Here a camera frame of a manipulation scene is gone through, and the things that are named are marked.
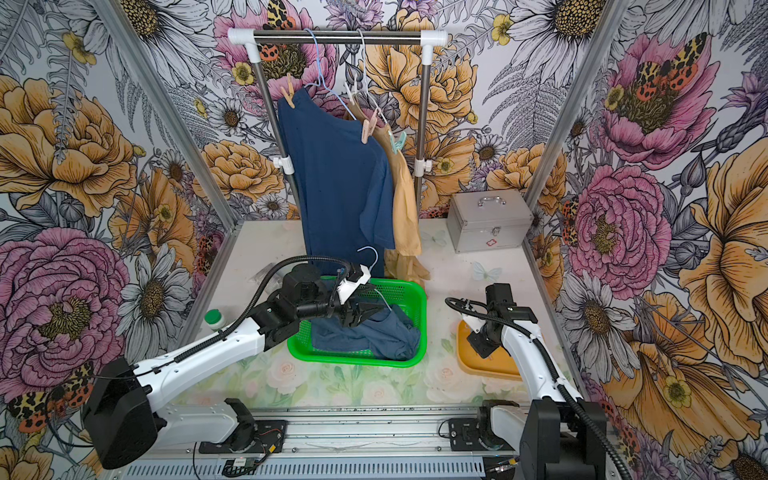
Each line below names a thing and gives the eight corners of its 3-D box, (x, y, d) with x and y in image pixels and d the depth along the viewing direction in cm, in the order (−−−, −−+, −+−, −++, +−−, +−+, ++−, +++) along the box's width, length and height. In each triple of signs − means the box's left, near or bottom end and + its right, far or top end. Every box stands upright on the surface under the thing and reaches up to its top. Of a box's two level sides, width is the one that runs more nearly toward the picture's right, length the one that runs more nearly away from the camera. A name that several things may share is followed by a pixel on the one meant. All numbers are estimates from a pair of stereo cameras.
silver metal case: (457, 260, 113) (466, 228, 100) (442, 226, 124) (447, 194, 112) (521, 248, 117) (536, 216, 104) (500, 217, 128) (512, 185, 116)
